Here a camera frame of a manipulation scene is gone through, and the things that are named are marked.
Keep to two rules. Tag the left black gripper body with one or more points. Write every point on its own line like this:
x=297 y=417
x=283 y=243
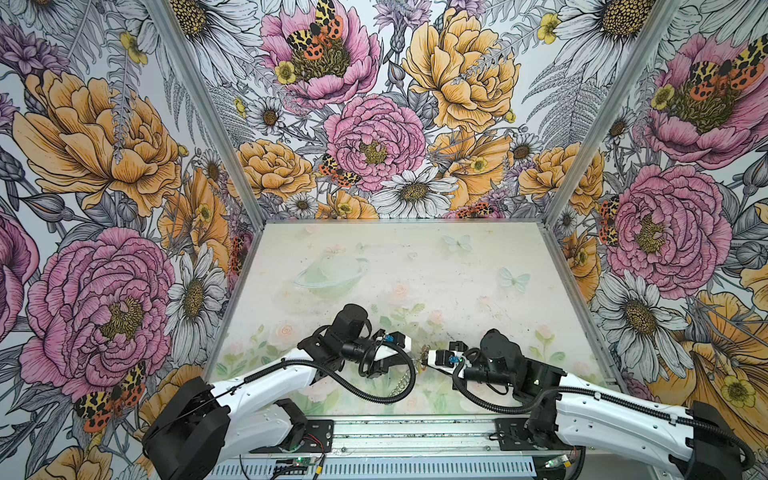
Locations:
x=362 y=349

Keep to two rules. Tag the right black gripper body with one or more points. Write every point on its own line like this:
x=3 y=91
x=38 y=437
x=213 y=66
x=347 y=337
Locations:
x=478 y=372

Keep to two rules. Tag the silver metal keyring plate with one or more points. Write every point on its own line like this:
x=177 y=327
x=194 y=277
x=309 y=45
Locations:
x=405 y=385

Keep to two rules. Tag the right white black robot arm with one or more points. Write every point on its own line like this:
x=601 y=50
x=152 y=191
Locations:
x=558 y=410

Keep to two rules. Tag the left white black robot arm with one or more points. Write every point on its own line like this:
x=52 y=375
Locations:
x=204 y=424

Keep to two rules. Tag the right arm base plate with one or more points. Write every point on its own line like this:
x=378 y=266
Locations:
x=511 y=434

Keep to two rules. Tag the aluminium front rail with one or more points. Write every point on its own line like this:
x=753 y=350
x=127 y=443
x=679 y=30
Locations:
x=378 y=436

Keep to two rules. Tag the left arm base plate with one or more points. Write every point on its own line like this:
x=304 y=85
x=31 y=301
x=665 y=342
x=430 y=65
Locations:
x=316 y=436

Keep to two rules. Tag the white perforated cable duct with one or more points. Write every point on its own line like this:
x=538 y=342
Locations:
x=514 y=467

